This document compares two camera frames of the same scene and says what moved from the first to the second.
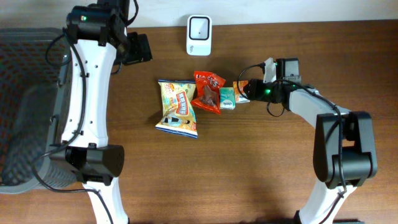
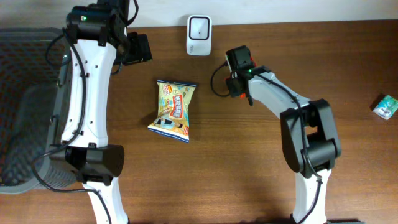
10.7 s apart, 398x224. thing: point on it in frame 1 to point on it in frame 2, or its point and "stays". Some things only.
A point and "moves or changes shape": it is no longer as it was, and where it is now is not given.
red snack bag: [208, 91] to [243, 96]
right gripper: [255, 91] to [232, 86]
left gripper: [141, 49] stays
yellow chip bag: [178, 115] moves or changes shape
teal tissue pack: [227, 98] to [387, 107]
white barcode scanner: [199, 35] stays
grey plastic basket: [35, 66] stays
